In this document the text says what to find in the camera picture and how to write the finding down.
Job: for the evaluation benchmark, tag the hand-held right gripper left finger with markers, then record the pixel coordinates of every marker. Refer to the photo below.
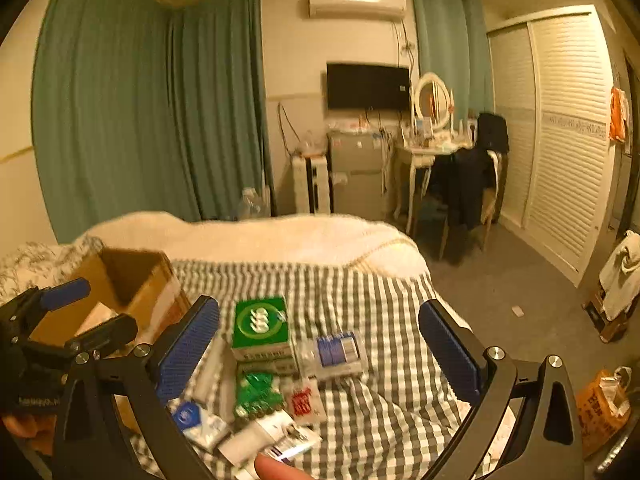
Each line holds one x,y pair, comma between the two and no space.
187,355

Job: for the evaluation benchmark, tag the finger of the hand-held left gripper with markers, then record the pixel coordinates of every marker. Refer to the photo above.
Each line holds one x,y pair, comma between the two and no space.
102,335
65,294

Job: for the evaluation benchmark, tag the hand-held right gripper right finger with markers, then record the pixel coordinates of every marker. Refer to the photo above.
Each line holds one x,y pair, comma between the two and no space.
450,355

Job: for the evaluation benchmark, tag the blue tissue packet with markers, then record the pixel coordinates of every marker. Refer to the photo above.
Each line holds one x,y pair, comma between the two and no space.
196,421

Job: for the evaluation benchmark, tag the brown cardboard box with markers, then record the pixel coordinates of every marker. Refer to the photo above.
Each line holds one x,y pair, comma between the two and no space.
140,280

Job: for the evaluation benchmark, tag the green box with round logo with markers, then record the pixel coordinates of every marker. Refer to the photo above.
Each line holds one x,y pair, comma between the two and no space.
260,325

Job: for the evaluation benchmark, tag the clear plastic bottle blue label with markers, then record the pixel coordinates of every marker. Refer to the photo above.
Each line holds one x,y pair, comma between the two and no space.
335,355

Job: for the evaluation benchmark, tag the person's left hand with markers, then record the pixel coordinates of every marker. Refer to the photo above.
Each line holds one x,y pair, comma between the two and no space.
22,427

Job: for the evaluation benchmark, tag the floral white pillow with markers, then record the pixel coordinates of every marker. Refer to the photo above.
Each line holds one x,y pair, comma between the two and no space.
30,265

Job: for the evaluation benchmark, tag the green sachet packet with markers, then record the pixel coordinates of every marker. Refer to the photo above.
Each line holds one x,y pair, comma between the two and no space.
257,392

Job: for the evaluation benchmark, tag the scrap of white paper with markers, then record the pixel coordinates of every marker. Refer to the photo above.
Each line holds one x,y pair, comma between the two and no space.
518,311

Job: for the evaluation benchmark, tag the grey checked bed sheet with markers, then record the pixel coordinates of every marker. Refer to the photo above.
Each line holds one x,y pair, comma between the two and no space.
380,410

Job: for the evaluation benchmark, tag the white packet with red print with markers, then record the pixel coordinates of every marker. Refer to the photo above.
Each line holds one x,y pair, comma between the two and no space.
302,402

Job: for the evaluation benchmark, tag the white towel blanket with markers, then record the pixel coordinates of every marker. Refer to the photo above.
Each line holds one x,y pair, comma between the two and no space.
280,240

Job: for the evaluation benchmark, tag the wooden stool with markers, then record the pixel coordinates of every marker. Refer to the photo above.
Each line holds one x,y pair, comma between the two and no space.
607,322

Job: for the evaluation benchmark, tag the orange plastic bag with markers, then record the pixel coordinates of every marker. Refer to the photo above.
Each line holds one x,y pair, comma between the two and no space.
600,415

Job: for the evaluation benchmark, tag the large clear water bottle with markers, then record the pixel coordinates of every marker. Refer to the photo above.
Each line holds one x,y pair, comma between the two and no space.
252,205

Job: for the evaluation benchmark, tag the white chair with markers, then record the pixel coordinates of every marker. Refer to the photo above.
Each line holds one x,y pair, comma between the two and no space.
496,195

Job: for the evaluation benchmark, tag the black jacket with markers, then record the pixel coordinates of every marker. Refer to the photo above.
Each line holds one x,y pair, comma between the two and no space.
470,180

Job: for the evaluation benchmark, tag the white towel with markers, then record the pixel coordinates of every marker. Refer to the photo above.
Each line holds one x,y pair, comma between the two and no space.
622,275

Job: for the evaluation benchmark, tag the wide green curtain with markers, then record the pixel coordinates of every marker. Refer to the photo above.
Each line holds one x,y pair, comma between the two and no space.
125,110

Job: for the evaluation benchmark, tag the white vanity table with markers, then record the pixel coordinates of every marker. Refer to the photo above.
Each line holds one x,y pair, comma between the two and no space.
420,152

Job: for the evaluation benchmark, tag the grey small fridge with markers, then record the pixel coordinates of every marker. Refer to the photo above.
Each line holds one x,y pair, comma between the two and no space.
357,170

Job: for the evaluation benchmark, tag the white louvered wardrobe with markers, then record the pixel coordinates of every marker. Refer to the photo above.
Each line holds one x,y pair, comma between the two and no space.
565,135

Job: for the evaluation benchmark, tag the white oval mirror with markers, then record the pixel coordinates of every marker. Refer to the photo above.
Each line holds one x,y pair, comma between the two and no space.
431,97

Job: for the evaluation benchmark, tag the orange hanging cloth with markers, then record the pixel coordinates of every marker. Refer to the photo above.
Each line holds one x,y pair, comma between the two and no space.
619,112

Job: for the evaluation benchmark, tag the narrow green curtain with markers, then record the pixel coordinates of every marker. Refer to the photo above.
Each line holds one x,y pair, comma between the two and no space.
440,35

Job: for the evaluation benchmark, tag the white air conditioner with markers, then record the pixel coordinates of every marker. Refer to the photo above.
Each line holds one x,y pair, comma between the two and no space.
357,2

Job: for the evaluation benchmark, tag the black wall television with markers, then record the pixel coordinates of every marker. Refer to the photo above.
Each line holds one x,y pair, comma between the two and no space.
367,85

